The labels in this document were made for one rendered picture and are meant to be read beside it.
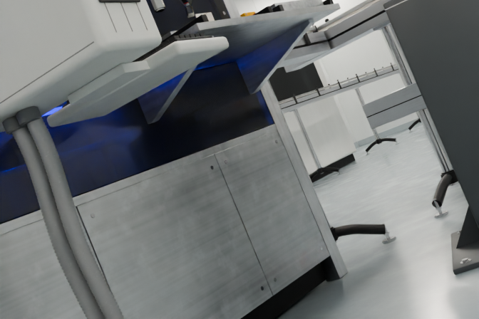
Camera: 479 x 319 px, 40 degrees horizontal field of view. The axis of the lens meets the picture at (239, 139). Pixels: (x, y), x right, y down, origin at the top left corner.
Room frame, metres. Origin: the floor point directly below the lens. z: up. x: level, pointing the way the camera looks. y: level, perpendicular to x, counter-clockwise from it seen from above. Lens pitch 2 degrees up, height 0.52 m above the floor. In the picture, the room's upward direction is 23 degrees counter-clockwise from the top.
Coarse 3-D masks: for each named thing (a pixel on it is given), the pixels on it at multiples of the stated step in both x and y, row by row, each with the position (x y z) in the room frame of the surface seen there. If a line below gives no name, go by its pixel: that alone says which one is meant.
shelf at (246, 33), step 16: (256, 16) 1.80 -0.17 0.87; (272, 16) 1.85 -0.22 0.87; (288, 16) 1.91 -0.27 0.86; (304, 16) 2.02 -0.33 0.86; (320, 16) 2.14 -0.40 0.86; (192, 32) 1.63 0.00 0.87; (208, 32) 1.68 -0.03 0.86; (224, 32) 1.76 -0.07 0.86; (240, 32) 1.85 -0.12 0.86; (256, 32) 1.95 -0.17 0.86; (272, 32) 2.06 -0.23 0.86; (240, 48) 2.11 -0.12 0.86; (256, 48) 2.24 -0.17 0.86; (208, 64) 2.16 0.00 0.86
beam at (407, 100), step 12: (384, 96) 2.94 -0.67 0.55; (396, 96) 2.90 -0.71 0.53; (408, 96) 2.87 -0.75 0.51; (420, 96) 2.84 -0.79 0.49; (372, 108) 2.99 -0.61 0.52; (384, 108) 2.96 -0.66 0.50; (396, 108) 2.92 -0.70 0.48; (408, 108) 2.88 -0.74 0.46; (420, 108) 2.85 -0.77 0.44; (372, 120) 3.01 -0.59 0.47; (384, 120) 2.97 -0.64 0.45
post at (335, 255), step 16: (224, 0) 2.37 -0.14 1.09; (240, 16) 2.41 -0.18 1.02; (272, 96) 2.41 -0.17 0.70; (272, 112) 2.38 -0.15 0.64; (288, 144) 2.39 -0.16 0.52; (304, 176) 2.40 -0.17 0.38; (304, 192) 2.37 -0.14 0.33; (320, 208) 2.41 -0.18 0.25; (320, 224) 2.38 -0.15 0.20; (336, 256) 2.39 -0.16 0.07; (336, 272) 2.37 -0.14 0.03
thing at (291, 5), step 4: (300, 0) 2.03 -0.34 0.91; (304, 0) 2.05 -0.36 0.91; (308, 0) 2.06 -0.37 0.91; (312, 0) 2.08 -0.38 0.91; (316, 0) 2.10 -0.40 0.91; (320, 0) 2.11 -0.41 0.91; (272, 4) 1.93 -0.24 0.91; (276, 4) 1.93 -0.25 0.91; (284, 4) 1.96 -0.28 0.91; (288, 4) 1.97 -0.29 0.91; (292, 4) 1.99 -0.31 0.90; (296, 4) 2.00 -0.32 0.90; (300, 4) 2.02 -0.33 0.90; (304, 4) 2.04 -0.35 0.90; (308, 4) 2.05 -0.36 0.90; (312, 4) 2.07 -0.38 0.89; (316, 4) 2.09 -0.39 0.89; (320, 4) 2.10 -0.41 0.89; (272, 8) 1.93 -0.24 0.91; (284, 8) 1.95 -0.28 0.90; (288, 8) 1.97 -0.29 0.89; (292, 8) 1.98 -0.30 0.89; (296, 8) 2.00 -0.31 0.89; (300, 8) 2.01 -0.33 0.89
